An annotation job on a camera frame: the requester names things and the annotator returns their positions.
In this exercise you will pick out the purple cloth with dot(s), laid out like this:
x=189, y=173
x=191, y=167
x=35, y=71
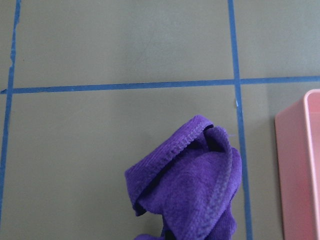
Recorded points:
x=190, y=180

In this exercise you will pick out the pink plastic bin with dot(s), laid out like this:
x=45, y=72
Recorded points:
x=297, y=131

